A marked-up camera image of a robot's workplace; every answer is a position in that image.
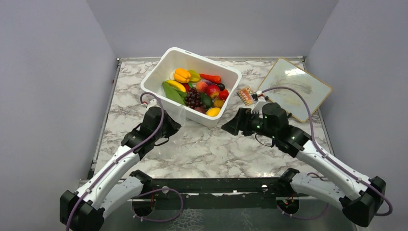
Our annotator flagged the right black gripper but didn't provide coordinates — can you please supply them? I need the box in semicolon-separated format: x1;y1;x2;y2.
222;107;277;139

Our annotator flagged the red apple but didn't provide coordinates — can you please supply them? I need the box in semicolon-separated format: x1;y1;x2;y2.
205;84;221;99

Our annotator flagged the clear zip top bag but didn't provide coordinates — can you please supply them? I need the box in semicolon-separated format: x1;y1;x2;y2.
166;104;186;127

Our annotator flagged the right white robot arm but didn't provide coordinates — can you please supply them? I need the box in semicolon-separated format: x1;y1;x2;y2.
221;103;386;227

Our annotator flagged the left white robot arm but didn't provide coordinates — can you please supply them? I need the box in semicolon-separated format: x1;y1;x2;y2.
60;106;181;231

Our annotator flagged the yellow lemon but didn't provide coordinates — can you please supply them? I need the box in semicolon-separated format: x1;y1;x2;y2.
205;107;221;117

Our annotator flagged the small orange fruit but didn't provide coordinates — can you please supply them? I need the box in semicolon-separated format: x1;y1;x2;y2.
213;99;225;109

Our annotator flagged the red strawberry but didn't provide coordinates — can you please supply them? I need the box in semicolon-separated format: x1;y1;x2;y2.
218;89;229;101

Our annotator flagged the green leaf vegetable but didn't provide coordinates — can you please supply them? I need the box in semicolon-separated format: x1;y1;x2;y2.
162;82;187;106

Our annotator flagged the purple grape bunch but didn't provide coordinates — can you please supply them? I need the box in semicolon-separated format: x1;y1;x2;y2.
184;87;205;109

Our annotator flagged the dark purple passion fruit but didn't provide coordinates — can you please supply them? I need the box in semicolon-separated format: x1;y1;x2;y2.
194;107;206;114

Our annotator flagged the green avocado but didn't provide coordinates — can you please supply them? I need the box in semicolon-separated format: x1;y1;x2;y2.
200;93;213;109

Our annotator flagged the dark eggplant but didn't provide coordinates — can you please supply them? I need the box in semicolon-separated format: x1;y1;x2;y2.
216;83;226;91

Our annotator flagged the yellow banana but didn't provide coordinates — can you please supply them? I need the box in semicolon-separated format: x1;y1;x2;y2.
165;80;187;93

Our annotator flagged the orange carrot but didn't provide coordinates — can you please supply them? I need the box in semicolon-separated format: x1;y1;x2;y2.
200;73;221;84

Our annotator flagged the peach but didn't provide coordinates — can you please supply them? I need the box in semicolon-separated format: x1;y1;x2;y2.
195;81;208;93

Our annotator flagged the orange bell pepper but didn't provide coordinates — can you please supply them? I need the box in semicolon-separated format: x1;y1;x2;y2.
173;68;191;83

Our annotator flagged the wood framed whiteboard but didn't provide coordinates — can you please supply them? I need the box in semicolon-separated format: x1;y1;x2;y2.
258;58;332;122

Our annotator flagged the white plastic bin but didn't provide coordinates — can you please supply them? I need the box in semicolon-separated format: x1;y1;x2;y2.
140;47;242;128

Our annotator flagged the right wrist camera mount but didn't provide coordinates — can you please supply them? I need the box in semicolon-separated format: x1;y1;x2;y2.
251;90;267;113

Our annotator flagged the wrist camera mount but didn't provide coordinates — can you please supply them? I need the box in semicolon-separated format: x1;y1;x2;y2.
143;99;160;110
251;90;267;113

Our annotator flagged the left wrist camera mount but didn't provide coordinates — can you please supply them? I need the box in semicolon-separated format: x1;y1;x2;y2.
143;99;160;110

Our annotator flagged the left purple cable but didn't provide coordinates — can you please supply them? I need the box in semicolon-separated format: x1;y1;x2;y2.
65;92;165;231

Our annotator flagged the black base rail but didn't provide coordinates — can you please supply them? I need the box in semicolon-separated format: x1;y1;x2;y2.
130;170;303;210

